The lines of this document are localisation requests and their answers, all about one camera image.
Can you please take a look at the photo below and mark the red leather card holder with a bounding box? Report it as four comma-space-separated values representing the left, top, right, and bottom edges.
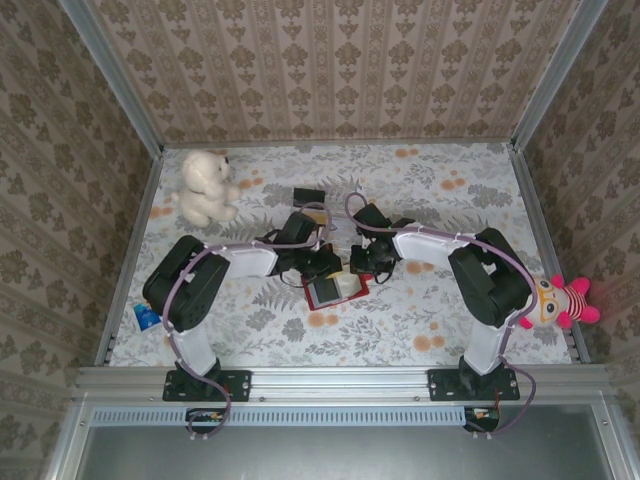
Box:
301, 271, 372, 313

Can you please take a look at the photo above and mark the clear acrylic card stand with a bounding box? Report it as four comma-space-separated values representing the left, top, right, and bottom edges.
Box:
292, 187, 362, 251

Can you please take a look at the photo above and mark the black card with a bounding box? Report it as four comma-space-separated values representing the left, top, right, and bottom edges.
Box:
293, 187, 326, 208

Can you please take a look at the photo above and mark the small blue printed card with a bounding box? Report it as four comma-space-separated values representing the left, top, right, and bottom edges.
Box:
133, 300, 163, 333

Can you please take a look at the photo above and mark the white plush teddy bear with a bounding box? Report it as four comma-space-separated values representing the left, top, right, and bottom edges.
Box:
171, 148, 242, 229

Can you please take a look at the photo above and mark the grey metal panel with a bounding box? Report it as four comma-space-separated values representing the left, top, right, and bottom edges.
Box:
74, 404, 617, 480

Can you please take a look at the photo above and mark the black connector box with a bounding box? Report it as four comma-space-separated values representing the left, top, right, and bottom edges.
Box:
463, 406, 502, 432
185, 407, 227, 434

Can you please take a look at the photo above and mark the pink striped plush doll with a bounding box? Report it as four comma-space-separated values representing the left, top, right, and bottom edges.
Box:
518, 273, 602, 331

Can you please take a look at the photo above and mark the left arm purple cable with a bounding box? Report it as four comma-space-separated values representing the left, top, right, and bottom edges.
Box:
167, 201, 335, 441

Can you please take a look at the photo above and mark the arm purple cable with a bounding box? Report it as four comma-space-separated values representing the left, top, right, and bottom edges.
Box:
167, 201, 335, 441
343, 192, 539, 441

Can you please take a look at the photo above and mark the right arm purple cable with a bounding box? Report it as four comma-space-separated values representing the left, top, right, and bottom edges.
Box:
343, 192, 539, 441

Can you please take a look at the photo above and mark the thin aluminium edge rail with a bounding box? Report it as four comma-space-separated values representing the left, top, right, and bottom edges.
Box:
162, 139, 514, 150

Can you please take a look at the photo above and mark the wide aluminium frame beam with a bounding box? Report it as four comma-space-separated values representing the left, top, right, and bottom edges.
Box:
74, 364, 614, 402

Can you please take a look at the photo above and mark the slotted grey cable duct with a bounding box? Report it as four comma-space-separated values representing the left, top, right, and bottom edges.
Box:
92, 405, 501, 427

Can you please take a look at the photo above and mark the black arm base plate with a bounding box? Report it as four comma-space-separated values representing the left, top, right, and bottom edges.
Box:
162, 368, 251, 404
427, 368, 521, 402

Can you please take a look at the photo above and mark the aluminium side rail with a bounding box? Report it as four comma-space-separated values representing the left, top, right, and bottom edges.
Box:
507, 142, 592, 364
94, 149, 165, 366

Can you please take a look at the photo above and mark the aluminium frame post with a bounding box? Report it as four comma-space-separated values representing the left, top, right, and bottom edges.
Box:
510, 0, 610, 152
58, 0, 165, 157

